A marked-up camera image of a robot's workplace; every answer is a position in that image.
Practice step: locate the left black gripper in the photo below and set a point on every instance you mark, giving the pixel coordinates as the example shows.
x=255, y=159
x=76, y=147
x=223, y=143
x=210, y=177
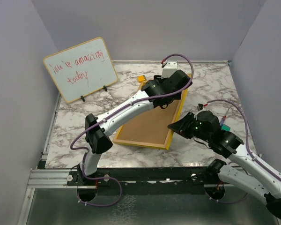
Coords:
x=177, y=96

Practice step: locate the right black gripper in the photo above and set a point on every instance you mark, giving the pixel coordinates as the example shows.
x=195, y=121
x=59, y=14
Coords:
x=181, y=126

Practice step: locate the aluminium extrusion rail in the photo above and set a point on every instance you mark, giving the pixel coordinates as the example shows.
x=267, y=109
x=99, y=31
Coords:
x=48, y=178

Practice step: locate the small whiteboard yellow rim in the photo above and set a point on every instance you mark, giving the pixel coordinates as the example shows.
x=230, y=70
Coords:
x=82, y=69

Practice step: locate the teal green cube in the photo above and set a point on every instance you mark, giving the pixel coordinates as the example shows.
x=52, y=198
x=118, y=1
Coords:
x=225, y=127

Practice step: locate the yellow picture frame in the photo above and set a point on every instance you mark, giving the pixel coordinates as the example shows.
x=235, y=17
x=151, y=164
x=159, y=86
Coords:
x=150, y=129

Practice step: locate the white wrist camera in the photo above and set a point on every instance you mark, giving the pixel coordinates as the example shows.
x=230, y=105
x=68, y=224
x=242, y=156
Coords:
x=201, y=107
x=168, y=68

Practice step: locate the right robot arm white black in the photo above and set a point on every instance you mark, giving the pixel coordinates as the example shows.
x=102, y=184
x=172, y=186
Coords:
x=261, y=180

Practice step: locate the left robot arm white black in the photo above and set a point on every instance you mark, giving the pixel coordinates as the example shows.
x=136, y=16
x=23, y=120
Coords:
x=101, y=127

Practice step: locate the yellow grey eraser block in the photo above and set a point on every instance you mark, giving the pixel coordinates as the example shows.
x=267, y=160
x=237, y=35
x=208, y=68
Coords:
x=141, y=78

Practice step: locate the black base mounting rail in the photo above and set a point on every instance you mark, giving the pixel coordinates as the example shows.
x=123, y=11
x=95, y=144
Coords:
x=146, y=181

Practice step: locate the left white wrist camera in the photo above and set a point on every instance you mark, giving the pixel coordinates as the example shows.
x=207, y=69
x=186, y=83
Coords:
x=168, y=68

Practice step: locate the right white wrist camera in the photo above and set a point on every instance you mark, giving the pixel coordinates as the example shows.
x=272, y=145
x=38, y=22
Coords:
x=201, y=107

